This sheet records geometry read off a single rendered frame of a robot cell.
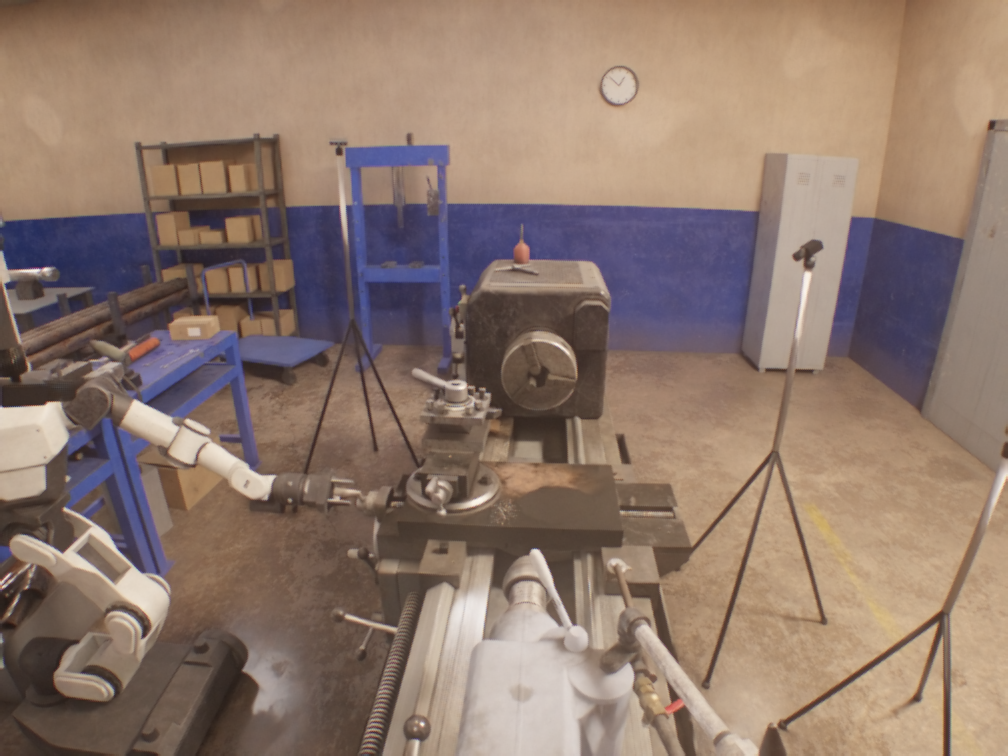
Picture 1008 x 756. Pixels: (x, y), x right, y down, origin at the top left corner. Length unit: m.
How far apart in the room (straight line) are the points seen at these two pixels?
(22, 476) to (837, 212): 5.24
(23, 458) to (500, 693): 1.38
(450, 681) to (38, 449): 1.18
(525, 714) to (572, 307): 1.52
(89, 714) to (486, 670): 1.75
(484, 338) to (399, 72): 3.71
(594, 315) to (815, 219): 3.47
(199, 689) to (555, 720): 1.64
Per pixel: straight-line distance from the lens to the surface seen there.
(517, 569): 1.02
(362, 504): 1.68
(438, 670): 1.27
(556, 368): 1.90
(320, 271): 5.79
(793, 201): 5.16
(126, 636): 1.98
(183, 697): 2.25
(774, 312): 5.28
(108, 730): 2.30
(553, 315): 2.06
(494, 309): 2.06
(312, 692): 2.38
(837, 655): 2.70
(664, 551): 1.54
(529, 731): 0.77
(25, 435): 1.78
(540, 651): 0.85
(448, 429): 1.59
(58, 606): 2.81
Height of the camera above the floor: 1.79
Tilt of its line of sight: 22 degrees down
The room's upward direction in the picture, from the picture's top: straight up
